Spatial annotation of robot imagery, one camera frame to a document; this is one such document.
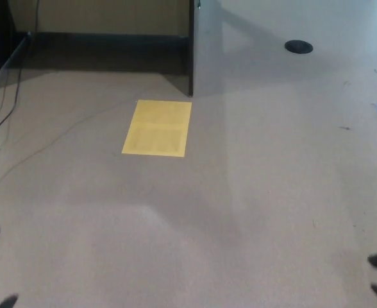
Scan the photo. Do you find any yellow paper sheet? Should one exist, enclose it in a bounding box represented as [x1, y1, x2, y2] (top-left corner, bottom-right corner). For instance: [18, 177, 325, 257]
[121, 99, 193, 158]

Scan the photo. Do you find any thin grey floor cable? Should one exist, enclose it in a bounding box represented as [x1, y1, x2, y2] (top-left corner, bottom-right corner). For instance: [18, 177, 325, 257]
[0, 99, 138, 196]

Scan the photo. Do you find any thin dark floor cable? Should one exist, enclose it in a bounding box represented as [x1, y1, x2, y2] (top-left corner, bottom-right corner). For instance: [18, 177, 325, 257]
[0, 35, 32, 130]

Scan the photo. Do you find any thick black floor cable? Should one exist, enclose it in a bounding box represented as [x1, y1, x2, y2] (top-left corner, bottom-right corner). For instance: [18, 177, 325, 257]
[0, 0, 41, 146]

